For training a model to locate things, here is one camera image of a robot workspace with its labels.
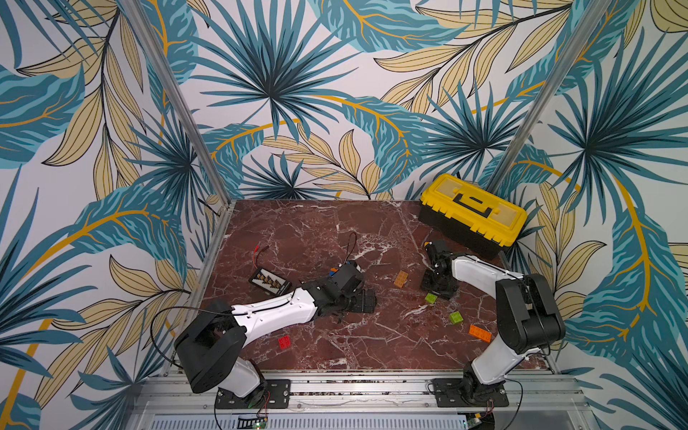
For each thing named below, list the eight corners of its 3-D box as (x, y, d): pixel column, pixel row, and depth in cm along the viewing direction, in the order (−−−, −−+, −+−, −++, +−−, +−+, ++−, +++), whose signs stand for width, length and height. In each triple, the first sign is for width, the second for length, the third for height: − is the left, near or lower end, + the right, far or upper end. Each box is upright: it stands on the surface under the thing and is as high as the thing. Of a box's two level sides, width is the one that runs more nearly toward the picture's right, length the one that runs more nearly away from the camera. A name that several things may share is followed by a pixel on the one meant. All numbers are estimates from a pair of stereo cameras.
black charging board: (250, 282, 97) (248, 279, 95) (261, 268, 100) (259, 266, 99) (282, 298, 93) (281, 296, 92) (292, 284, 97) (292, 281, 95)
